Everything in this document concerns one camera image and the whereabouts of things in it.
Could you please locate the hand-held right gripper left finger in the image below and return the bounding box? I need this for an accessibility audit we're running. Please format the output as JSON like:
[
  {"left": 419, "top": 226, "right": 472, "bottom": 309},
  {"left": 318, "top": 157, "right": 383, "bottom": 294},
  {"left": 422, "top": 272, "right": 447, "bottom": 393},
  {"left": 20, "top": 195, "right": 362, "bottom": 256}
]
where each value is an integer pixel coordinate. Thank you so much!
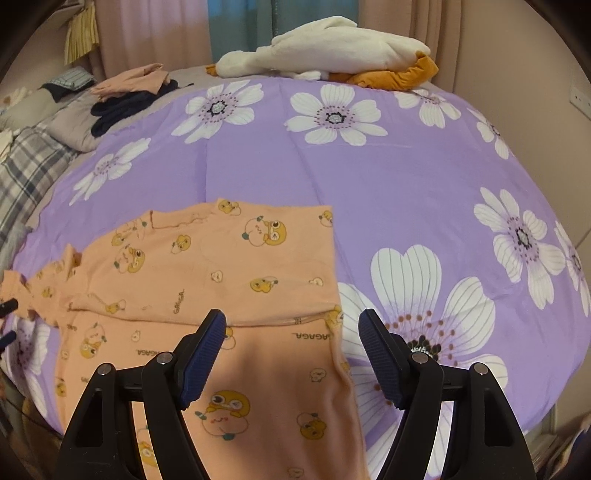
[{"left": 56, "top": 308, "right": 228, "bottom": 480}]

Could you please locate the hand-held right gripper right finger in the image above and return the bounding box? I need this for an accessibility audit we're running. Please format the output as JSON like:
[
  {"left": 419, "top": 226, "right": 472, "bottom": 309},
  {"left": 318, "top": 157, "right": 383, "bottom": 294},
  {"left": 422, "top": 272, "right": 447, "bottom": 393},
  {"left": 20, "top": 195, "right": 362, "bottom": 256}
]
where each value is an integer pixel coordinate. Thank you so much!
[{"left": 358, "top": 309, "right": 539, "bottom": 480}]

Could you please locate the peach cartoon print baby garment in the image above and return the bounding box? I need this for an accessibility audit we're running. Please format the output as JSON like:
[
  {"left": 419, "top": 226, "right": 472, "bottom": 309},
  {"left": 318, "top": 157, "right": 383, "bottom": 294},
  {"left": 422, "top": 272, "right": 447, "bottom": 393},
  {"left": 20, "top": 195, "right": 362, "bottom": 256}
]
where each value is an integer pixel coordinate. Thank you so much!
[{"left": 0, "top": 198, "right": 370, "bottom": 480}]

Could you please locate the plaid blanket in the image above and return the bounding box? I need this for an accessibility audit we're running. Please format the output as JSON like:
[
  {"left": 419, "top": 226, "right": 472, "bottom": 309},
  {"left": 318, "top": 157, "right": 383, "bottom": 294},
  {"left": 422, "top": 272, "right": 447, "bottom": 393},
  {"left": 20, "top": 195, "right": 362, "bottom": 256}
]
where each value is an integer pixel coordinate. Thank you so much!
[{"left": 0, "top": 127, "right": 79, "bottom": 232}]

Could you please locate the purple floral bedsheet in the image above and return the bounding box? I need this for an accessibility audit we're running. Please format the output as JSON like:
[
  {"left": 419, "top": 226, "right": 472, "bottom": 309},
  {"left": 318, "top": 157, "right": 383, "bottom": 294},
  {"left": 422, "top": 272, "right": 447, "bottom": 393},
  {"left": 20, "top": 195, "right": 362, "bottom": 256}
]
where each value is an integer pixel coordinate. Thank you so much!
[{"left": 9, "top": 76, "right": 591, "bottom": 480}]

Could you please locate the grey blanket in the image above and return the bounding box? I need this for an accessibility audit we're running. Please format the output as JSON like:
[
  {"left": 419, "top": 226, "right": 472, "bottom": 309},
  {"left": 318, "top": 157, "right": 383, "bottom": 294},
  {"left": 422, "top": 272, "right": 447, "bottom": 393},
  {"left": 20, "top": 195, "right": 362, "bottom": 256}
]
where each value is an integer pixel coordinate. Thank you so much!
[{"left": 46, "top": 97, "right": 116, "bottom": 153}]

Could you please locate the stack of papers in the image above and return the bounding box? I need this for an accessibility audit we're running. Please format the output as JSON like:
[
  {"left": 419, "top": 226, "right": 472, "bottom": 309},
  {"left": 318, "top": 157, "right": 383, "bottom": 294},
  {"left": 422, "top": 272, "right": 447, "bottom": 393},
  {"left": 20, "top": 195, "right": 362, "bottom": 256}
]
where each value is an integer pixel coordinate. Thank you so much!
[{"left": 531, "top": 415, "right": 587, "bottom": 476}]

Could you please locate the beige pillow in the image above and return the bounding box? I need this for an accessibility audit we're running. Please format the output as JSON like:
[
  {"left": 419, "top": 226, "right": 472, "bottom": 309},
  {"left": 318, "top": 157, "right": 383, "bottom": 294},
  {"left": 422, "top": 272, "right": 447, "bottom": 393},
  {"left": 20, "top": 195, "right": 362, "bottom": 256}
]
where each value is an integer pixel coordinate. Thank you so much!
[{"left": 0, "top": 88, "right": 61, "bottom": 130}]

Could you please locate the dark navy garment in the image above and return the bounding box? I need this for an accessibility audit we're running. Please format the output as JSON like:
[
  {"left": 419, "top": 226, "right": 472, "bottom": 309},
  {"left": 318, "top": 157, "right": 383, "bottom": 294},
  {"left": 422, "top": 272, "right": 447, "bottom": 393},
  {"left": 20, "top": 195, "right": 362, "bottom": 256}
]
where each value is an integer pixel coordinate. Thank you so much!
[{"left": 90, "top": 79, "right": 195, "bottom": 138}]

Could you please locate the striped pillow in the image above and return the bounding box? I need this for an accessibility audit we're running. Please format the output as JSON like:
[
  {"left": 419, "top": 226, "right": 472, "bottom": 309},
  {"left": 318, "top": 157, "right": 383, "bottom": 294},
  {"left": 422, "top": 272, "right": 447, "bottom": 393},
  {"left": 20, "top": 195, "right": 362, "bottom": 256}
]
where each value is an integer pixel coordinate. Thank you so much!
[{"left": 41, "top": 66, "right": 98, "bottom": 103}]

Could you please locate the folded peach garment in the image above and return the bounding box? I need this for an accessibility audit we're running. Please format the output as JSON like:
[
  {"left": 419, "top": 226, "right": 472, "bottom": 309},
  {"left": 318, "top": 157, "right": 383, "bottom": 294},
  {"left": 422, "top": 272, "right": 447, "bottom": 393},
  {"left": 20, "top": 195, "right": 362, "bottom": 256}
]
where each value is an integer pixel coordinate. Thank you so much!
[{"left": 90, "top": 65, "right": 171, "bottom": 97}]

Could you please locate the yellow striped hanging cloth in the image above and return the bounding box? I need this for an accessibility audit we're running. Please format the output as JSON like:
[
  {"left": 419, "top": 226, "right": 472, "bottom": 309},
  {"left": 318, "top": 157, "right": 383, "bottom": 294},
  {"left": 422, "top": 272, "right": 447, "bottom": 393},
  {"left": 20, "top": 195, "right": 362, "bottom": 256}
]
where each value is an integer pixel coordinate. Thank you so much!
[{"left": 65, "top": 0, "right": 100, "bottom": 65}]

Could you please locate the pink curtain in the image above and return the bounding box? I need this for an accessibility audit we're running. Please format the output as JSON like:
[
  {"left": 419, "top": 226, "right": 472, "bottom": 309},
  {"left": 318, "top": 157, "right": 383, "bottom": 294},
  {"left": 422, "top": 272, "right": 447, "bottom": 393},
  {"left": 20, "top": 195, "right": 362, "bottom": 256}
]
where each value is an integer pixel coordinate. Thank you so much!
[
  {"left": 360, "top": 0, "right": 458, "bottom": 84},
  {"left": 92, "top": 0, "right": 213, "bottom": 81}
]

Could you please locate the white goose plush toy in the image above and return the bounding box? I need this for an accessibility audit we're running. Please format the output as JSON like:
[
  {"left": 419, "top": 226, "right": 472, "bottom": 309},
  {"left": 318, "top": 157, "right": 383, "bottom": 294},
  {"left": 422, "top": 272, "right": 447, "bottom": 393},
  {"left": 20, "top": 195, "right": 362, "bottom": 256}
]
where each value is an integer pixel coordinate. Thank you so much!
[{"left": 205, "top": 16, "right": 439, "bottom": 93}]

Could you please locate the blue curtain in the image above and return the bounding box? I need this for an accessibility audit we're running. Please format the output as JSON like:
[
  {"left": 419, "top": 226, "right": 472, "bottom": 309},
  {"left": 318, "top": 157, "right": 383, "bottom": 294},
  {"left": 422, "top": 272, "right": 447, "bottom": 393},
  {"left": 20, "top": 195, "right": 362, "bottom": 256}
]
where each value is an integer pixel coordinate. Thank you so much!
[{"left": 208, "top": 0, "right": 361, "bottom": 49}]

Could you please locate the white wall power socket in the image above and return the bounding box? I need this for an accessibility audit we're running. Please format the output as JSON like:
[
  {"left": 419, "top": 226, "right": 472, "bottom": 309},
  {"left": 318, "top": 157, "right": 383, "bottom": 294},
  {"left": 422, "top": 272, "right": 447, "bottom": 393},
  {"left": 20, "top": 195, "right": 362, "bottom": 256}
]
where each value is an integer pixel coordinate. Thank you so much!
[{"left": 569, "top": 85, "right": 591, "bottom": 118}]

